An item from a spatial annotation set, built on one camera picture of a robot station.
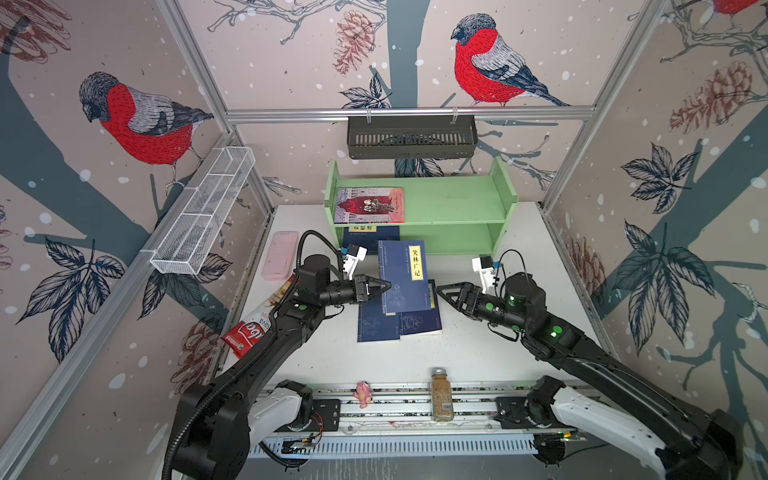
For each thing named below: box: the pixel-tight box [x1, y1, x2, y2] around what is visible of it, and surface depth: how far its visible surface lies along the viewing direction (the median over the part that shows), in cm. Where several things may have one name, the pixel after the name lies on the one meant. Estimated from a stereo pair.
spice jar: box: [430, 367, 455, 422], surface depth 74 cm
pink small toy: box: [353, 380, 372, 409], surface depth 77 cm
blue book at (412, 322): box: [399, 279, 442, 335], surface depth 90 cm
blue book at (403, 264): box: [378, 240, 431, 314], surface depth 76 cm
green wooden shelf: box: [324, 156, 518, 255], surface depth 89 cm
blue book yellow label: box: [344, 225, 400, 254], surface depth 97 cm
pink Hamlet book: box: [334, 187, 405, 223], surface depth 85 cm
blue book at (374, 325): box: [357, 300, 400, 343], surface depth 90 cm
